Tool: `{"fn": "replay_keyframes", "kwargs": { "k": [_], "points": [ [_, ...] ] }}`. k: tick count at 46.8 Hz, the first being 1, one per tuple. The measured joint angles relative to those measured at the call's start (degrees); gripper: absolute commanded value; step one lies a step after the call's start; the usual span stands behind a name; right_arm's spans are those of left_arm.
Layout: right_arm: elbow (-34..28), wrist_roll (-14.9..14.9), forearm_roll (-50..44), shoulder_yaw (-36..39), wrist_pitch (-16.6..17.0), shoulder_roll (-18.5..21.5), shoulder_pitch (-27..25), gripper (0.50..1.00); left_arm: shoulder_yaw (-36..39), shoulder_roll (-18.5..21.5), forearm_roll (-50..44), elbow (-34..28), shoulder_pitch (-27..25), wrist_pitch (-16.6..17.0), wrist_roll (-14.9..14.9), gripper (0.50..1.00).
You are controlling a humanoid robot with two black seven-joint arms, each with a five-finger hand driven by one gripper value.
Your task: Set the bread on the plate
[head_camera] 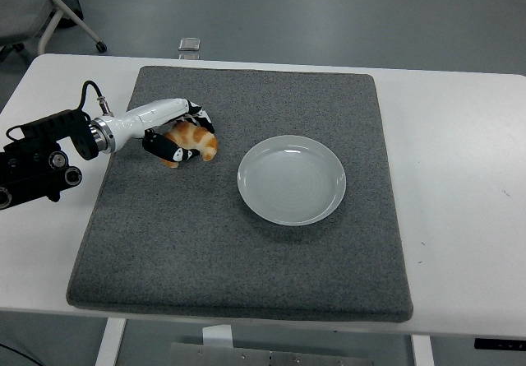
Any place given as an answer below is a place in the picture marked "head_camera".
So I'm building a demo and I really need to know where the black floor cable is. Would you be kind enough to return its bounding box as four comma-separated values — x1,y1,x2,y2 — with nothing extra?
0,342,33,366

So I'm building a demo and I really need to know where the grey metal plate with screws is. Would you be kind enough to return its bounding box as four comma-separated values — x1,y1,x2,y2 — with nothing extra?
168,342,369,366

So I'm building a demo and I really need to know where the white table leg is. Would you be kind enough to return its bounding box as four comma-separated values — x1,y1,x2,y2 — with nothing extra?
410,335,435,366
94,318,127,366

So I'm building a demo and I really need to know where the grey office chair white frame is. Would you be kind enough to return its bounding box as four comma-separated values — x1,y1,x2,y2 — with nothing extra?
0,0,108,63

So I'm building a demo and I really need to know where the croissant bread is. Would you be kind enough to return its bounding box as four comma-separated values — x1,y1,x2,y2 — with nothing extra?
159,121,219,169

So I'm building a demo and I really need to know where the black table control panel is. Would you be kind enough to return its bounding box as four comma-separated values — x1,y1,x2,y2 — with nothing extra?
473,337,526,351

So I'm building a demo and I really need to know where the light grey round plate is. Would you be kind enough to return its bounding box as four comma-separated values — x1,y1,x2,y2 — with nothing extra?
237,134,348,227

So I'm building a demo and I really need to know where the grey felt mat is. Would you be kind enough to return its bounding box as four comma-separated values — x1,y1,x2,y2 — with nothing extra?
65,65,414,324

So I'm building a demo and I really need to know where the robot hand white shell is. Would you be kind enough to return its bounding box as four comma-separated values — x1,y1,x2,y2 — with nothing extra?
108,97,216,164

